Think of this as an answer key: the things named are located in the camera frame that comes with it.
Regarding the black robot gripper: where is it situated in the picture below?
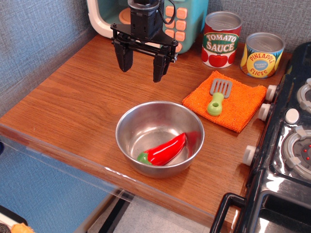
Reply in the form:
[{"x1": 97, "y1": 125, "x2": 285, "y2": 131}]
[{"x1": 110, "y1": 0, "x2": 178, "y2": 83}]

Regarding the red toy chili pepper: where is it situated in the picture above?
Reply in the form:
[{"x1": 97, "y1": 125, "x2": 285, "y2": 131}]
[{"x1": 137, "y1": 133, "x2": 186, "y2": 166}]

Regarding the teal toy microwave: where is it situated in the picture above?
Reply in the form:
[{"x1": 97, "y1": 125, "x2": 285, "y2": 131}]
[{"x1": 86, "y1": 0, "x2": 208, "y2": 54}]

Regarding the silver metal bowl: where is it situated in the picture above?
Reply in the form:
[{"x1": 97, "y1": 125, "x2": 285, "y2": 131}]
[{"x1": 116, "y1": 101, "x2": 205, "y2": 178}]

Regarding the grey green toy spatula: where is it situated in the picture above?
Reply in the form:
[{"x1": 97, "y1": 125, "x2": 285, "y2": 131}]
[{"x1": 207, "y1": 78, "x2": 233, "y2": 116}]

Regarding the tomato sauce can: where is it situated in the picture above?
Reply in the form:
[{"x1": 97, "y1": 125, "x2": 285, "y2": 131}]
[{"x1": 201, "y1": 11, "x2": 242, "y2": 68}]

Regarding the orange cloth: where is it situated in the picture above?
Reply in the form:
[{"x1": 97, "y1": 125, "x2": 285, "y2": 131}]
[{"x1": 182, "y1": 71, "x2": 267, "y2": 133}]

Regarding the pineapple slices can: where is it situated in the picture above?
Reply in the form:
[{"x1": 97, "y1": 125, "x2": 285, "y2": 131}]
[{"x1": 240, "y1": 32, "x2": 285, "y2": 79}]

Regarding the white middle stove knob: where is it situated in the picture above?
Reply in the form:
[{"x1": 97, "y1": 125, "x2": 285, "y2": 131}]
[{"x1": 258, "y1": 103, "x2": 271, "y2": 121}]

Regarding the white stove knob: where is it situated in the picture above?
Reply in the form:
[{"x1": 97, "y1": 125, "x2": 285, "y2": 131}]
[
  {"x1": 242, "y1": 145, "x2": 257, "y2": 166},
  {"x1": 258, "y1": 103, "x2": 271, "y2": 121},
  {"x1": 265, "y1": 85, "x2": 277, "y2": 102}
]

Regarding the white upper stove knob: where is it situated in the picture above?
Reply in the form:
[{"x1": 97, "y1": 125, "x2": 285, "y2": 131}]
[{"x1": 265, "y1": 85, "x2": 277, "y2": 102}]

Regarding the white lower stove knob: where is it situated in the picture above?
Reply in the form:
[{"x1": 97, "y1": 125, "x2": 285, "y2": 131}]
[{"x1": 242, "y1": 145, "x2": 257, "y2": 166}]

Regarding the black toy stove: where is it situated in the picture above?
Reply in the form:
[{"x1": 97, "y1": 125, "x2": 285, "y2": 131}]
[{"x1": 210, "y1": 42, "x2": 311, "y2": 233}]

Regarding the orange object bottom left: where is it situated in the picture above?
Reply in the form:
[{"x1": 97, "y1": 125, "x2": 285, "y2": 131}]
[{"x1": 11, "y1": 223, "x2": 34, "y2": 233}]

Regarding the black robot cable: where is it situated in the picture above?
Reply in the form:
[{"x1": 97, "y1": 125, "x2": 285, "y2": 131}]
[{"x1": 159, "y1": 0, "x2": 176, "y2": 26}]

